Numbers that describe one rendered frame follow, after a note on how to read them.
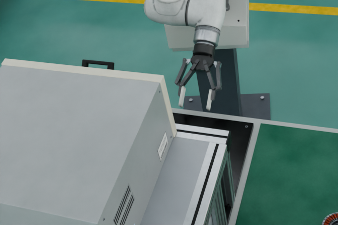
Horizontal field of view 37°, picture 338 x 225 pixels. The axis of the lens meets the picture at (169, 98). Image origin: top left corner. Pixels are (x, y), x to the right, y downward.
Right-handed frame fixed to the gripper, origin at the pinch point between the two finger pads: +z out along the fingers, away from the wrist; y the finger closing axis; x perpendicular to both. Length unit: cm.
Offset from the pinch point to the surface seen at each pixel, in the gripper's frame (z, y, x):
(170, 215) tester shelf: 37, -14, 53
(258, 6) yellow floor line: -100, 13, -155
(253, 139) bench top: 9.5, -20.8, -5.4
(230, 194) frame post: 29.4, -20.1, 16.3
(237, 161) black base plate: 18.5, -18.0, 2.3
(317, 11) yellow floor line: -98, -26, -154
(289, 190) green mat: 24.8, -35.6, 3.7
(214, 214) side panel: 35, -22, 41
